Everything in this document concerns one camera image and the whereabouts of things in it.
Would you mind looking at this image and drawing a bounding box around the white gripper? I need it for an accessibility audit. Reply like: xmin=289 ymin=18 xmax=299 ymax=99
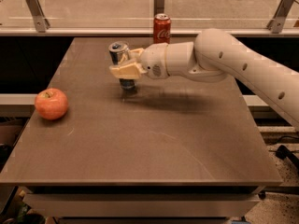
xmin=109 ymin=43 xmax=169 ymax=79

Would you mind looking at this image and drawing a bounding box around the silver blue redbull can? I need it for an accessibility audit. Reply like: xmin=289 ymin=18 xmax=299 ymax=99
xmin=108 ymin=41 xmax=135 ymax=91

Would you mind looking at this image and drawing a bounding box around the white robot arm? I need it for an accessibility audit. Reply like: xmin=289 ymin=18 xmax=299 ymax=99
xmin=109 ymin=29 xmax=299 ymax=129

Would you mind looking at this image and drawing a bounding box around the red coca-cola can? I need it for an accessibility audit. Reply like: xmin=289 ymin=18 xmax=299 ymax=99
xmin=153 ymin=13 xmax=171 ymax=43

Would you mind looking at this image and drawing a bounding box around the glass barrier panel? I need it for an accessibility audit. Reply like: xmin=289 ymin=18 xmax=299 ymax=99
xmin=0 ymin=0 xmax=299 ymax=30

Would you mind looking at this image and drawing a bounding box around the red apple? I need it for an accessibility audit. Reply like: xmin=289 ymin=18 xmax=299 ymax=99
xmin=35 ymin=88 xmax=68 ymax=120

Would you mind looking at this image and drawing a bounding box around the middle metal glass bracket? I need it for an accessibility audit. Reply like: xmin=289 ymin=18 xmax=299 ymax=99
xmin=154 ymin=0 xmax=164 ymax=14

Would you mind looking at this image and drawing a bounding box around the metal glass bracket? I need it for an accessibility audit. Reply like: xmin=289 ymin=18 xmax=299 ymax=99
xmin=266 ymin=0 xmax=295 ymax=34
xmin=154 ymin=0 xmax=164 ymax=14
xmin=25 ymin=0 xmax=50 ymax=33

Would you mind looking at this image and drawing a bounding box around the left metal glass bracket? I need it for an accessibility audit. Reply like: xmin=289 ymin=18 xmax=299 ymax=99
xmin=25 ymin=0 xmax=50 ymax=33

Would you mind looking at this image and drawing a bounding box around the right metal glass bracket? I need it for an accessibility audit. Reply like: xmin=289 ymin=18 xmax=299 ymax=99
xmin=266 ymin=0 xmax=295 ymax=34

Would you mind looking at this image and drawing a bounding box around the black cable on floor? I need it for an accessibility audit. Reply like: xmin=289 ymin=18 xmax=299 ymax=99
xmin=268 ymin=135 xmax=299 ymax=170

